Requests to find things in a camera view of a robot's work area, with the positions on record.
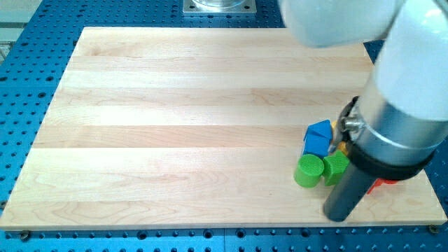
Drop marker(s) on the green star block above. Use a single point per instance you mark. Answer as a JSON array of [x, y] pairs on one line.
[[334, 167]]

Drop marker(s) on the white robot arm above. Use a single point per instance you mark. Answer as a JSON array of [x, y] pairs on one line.
[[401, 116]]

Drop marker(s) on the light wooden board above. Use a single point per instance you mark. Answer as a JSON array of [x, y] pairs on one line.
[[157, 128]]

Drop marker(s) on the blue cube block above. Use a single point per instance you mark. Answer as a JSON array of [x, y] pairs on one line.
[[316, 145]]

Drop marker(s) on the blue triangular block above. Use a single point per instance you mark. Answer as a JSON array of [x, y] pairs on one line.
[[322, 129]]

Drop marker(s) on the green cylinder block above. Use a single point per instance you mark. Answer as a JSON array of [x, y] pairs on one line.
[[308, 171]]

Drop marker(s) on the yellow block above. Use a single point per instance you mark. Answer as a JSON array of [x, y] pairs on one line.
[[342, 145]]

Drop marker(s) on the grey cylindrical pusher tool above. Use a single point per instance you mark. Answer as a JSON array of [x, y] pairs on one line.
[[350, 190]]

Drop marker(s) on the red block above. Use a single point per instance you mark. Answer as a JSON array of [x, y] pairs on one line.
[[380, 182]]

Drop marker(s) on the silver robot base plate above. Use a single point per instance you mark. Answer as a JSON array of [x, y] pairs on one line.
[[219, 6]]

